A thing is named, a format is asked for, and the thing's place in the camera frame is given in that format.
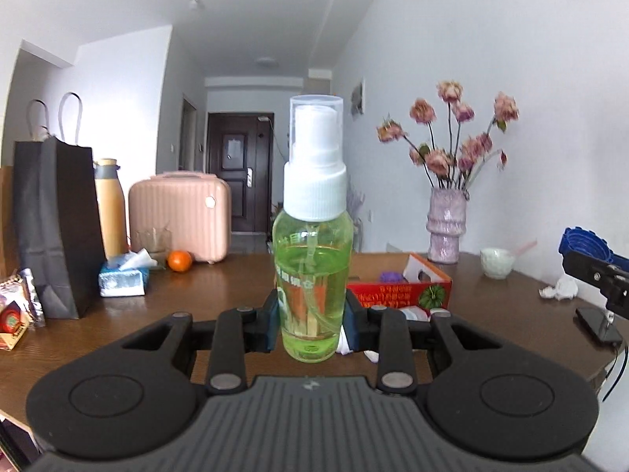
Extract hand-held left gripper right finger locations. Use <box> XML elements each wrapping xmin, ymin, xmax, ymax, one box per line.
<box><xmin>343</xmin><ymin>289</ymin><xmax>492</xmax><ymax>395</ymax></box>

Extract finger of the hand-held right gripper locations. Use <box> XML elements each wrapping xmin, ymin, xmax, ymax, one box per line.
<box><xmin>563</xmin><ymin>251</ymin><xmax>629</xmax><ymax>318</ymax></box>

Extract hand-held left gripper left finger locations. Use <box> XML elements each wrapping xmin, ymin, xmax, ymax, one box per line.
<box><xmin>120</xmin><ymin>289</ymin><xmax>282</xmax><ymax>395</ymax></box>

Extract blue measuring cups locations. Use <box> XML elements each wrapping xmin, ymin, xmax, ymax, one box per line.
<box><xmin>559</xmin><ymin>226</ymin><xmax>616</xmax><ymax>264</ymax></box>

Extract red cardboard box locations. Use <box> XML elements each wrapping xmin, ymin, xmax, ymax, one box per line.
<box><xmin>344</xmin><ymin>253</ymin><xmax>453</xmax><ymax>319</ymax></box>

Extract green spray bottle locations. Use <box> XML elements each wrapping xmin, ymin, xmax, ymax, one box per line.
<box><xmin>272</xmin><ymin>94</ymin><xmax>355</xmax><ymax>362</ymax></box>

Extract crumpled white tissue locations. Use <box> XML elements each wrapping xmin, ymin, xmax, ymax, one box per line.
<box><xmin>539</xmin><ymin>277</ymin><xmax>579</xmax><ymax>301</ymax></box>

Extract white brush with red pad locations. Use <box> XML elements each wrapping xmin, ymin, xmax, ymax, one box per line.
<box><xmin>338</xmin><ymin>306</ymin><xmax>436</xmax><ymax>363</ymax></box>

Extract white bowl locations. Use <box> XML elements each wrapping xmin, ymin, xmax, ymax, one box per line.
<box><xmin>480</xmin><ymin>247</ymin><xmax>515</xmax><ymax>280</ymax></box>

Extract pink ceramic vase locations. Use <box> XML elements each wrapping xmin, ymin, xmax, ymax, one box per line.
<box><xmin>427</xmin><ymin>187</ymin><xmax>471</xmax><ymax>264</ymax></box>

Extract clear glass cup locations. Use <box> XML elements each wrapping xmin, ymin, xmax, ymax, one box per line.
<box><xmin>135</xmin><ymin>229</ymin><xmax>173</xmax><ymax>269</ymax></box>

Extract pink suitcase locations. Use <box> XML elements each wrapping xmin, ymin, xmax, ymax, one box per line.
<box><xmin>129</xmin><ymin>172</ymin><xmax>232</xmax><ymax>264</ymax></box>

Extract dark brown door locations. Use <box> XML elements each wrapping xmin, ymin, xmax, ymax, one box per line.
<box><xmin>206</xmin><ymin>112</ymin><xmax>274</xmax><ymax>234</ymax></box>

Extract blue tissue pack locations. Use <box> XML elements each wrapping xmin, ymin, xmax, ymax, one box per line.
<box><xmin>98</xmin><ymin>248</ymin><xmax>159</xmax><ymax>298</ymax></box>

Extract dried pink flowers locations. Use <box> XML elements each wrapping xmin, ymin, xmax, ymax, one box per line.
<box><xmin>376</xmin><ymin>80</ymin><xmax>520</xmax><ymax>190</ymax></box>

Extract yellow thermos bottle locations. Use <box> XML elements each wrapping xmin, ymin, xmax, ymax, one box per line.
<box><xmin>93</xmin><ymin>158</ymin><xmax>129</xmax><ymax>259</ymax></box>

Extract side room door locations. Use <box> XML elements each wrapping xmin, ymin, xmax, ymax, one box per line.
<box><xmin>179</xmin><ymin>98</ymin><xmax>200</xmax><ymax>174</ymax></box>

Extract black paper bag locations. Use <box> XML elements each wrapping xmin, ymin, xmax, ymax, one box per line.
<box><xmin>12</xmin><ymin>92</ymin><xmax>107</xmax><ymax>319</ymax></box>

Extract red patterned snack packet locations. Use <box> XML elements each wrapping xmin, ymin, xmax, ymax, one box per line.
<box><xmin>0</xmin><ymin>278</ymin><xmax>31</xmax><ymax>351</ymax></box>

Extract black cable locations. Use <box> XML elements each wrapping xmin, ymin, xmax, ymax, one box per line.
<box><xmin>602</xmin><ymin>339</ymin><xmax>629</xmax><ymax>400</ymax></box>

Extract wall-mounted panel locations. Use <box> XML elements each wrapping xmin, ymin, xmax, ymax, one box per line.
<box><xmin>351</xmin><ymin>79</ymin><xmax>367</xmax><ymax>117</ymax></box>

